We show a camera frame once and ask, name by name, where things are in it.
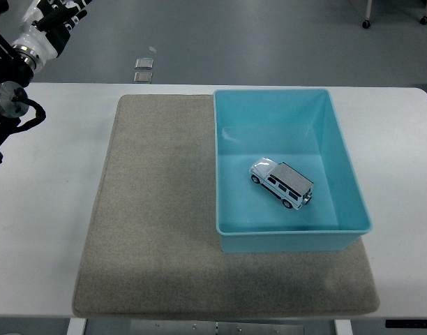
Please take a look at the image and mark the white toy car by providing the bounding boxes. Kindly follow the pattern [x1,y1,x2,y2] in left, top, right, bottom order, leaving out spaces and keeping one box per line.
[248,156,315,211]

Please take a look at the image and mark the blue plastic box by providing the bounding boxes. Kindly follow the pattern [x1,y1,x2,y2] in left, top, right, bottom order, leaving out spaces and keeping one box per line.
[213,88,373,254]

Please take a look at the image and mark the beige felt mat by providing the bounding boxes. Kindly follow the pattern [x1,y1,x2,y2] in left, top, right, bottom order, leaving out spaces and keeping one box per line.
[72,94,381,319]

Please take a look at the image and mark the white table leg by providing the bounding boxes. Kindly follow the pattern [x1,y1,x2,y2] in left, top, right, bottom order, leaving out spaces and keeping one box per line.
[334,319,354,335]
[66,318,87,335]

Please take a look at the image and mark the black table control panel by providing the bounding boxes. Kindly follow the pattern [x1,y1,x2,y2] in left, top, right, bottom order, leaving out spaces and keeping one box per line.
[385,319,427,329]

